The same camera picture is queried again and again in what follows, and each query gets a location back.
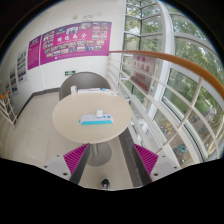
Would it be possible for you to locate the flat white and blue box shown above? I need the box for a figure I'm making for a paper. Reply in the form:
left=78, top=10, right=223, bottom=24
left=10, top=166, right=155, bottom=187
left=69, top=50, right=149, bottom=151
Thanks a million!
left=100, top=87, right=118, bottom=96

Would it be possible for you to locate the white photo wall poster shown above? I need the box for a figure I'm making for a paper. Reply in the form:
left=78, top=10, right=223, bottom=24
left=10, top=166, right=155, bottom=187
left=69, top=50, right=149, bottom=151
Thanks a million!
left=16, top=48, right=28, bottom=84
left=9, top=66, right=18, bottom=96

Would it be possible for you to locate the white stair railing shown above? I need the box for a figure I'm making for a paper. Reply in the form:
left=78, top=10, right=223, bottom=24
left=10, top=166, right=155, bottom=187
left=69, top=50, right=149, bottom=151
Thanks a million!
left=0, top=90, right=18, bottom=126

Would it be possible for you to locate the white and blue power strip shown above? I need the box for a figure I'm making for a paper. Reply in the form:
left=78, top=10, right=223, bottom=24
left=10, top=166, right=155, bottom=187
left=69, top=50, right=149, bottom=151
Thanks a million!
left=78, top=113, right=115, bottom=126

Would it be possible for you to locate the large magenta wall poster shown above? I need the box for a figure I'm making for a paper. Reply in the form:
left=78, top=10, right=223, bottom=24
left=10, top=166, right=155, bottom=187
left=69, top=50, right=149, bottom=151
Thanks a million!
left=39, top=21, right=113, bottom=66

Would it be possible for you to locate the grey round-backed chair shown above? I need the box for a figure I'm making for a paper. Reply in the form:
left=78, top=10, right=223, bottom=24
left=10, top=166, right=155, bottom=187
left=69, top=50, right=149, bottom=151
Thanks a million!
left=58, top=71, right=111, bottom=101

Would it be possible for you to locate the white railing with orange handrail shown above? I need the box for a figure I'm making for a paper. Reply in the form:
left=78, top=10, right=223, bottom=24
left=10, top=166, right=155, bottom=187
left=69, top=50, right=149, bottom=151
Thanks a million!
left=106, top=49, right=224, bottom=168

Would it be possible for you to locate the grey round table pedestal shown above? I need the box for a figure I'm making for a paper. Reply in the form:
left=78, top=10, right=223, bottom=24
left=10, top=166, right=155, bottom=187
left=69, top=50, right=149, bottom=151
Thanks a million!
left=87, top=141, right=113, bottom=168

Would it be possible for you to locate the flat white booklet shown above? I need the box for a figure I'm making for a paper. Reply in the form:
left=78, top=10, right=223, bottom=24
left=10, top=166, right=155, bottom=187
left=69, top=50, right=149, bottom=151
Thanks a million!
left=77, top=87, right=102, bottom=94

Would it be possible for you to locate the red and white warning sign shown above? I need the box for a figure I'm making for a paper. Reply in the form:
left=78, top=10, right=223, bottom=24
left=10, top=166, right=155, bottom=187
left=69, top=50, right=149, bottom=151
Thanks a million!
left=129, top=54, right=157, bottom=94

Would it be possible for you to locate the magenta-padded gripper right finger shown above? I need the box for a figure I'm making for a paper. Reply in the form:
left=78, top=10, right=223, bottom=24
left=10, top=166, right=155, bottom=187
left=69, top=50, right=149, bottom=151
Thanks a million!
left=132, top=143, right=183, bottom=186

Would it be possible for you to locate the narrow magenta wall poster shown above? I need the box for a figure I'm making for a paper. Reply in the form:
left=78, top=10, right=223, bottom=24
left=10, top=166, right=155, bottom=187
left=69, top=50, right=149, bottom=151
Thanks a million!
left=27, top=35, right=42, bottom=71

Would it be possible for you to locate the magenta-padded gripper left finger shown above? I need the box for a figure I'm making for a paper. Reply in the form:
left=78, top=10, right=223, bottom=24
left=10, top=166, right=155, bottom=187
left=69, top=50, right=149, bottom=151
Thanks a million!
left=42, top=143, right=92, bottom=185

